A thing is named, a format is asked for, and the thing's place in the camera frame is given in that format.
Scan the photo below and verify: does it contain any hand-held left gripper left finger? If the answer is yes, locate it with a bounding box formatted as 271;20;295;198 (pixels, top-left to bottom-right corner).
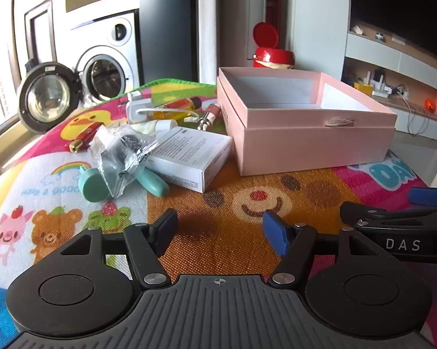
60;210;179;291

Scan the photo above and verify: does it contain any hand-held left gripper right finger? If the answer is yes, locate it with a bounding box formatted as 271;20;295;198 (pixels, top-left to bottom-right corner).
263;210;386;291

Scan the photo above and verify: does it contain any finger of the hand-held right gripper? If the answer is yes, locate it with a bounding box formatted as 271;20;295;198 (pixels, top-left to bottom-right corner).
410;187;437;206
340;201;437;228

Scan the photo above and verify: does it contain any white cardboard carton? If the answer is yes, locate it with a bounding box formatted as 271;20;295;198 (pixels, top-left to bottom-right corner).
146;126;233;193

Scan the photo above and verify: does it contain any clear plastic bag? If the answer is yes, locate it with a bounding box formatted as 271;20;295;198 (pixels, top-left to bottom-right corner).
91;124;159;199

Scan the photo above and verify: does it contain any teal handheld massager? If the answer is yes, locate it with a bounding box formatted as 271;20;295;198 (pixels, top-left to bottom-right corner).
78;165;170;202

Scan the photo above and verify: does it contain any pink cardboard box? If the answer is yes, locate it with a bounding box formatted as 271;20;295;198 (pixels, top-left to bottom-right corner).
216;66;398;177

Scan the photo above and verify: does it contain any beige cream tube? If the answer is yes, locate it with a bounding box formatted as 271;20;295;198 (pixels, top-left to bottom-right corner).
131;119;179;136

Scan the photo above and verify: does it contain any white charger plug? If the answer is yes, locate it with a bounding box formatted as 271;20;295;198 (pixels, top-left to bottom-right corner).
127;92;155;124

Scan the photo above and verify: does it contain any pink lip gloss tube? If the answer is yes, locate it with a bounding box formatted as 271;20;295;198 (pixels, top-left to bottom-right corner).
197;104;221;131

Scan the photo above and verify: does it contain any red lipstick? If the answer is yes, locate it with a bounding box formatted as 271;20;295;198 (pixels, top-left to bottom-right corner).
65;122;103;152

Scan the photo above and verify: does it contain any colourful cartoon printed mat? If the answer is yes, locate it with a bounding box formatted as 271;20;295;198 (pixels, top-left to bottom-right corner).
0;79;437;349

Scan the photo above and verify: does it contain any white power strip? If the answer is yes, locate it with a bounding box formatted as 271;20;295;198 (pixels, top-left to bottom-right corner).
373;85;404;99

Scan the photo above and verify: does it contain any yellow liquid bottle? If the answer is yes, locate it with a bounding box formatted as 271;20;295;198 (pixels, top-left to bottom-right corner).
155;96;204;120

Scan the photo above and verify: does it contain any white router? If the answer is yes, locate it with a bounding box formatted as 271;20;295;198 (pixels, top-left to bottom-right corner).
364;70;386;95

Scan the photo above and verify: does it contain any yellow toy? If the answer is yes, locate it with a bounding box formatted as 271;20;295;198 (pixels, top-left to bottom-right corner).
354;80;373;97

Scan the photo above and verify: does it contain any grey television cabinet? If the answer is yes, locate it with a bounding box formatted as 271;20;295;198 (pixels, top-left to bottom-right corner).
340;22;437;140

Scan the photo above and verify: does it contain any silver washing machine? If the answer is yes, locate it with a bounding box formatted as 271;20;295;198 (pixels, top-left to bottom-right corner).
17;7;141;133

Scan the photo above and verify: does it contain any red trash can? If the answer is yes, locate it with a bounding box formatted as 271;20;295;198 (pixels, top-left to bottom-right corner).
252;22;295;70

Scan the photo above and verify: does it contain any black television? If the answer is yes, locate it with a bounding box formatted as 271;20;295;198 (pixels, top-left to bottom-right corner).
351;0;437;68

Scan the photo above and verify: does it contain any white curtain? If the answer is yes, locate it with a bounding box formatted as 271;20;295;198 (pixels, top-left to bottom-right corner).
197;0;219;84

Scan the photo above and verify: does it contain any dark framed door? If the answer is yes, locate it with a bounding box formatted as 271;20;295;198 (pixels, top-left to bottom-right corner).
24;0;57;70

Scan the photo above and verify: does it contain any white hanging cable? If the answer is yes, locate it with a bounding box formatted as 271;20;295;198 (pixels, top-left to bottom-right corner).
396;91;430;137

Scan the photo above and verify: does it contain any red wall hanging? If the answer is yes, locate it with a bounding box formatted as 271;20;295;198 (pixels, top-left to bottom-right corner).
265;0;281;44

